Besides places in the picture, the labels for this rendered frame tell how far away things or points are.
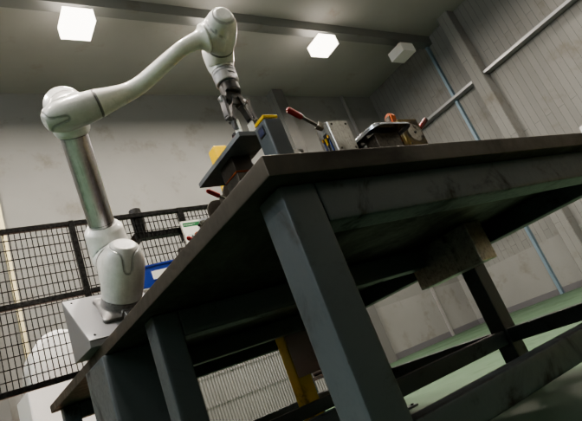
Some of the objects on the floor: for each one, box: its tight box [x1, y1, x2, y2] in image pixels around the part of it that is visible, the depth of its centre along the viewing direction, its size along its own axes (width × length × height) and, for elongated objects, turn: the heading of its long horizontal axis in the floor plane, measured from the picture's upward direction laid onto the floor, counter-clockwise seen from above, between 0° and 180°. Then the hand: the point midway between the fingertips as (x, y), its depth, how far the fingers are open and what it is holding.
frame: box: [61, 152, 582, 421], centre depth 216 cm, size 256×161×66 cm, turn 166°
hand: (246, 131), depth 183 cm, fingers open, 6 cm apart
